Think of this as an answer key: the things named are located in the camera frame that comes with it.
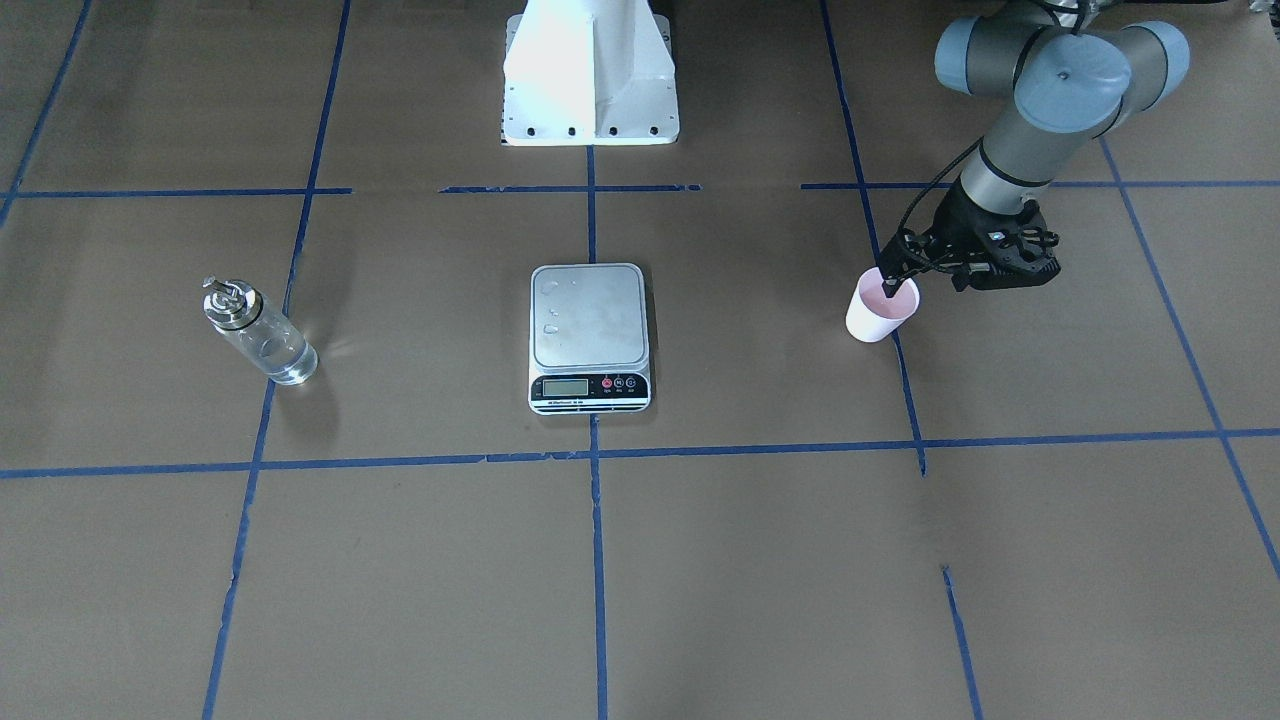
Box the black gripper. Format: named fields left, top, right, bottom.
left=879, top=179, right=1039, bottom=299

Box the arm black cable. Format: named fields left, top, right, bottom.
left=897, top=140, right=983, bottom=272

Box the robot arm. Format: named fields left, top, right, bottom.
left=877, top=1, right=1190, bottom=297

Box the glass sauce bottle metal spout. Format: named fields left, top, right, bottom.
left=202, top=275, right=319, bottom=386

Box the digital kitchen scale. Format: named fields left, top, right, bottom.
left=527, top=263, right=654, bottom=416

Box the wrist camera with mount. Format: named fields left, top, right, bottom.
left=951, top=225, right=1061, bottom=292

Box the pink paper cup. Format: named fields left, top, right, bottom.
left=845, top=266, right=922, bottom=343

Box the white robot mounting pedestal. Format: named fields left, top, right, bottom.
left=500, top=1, right=681, bottom=147

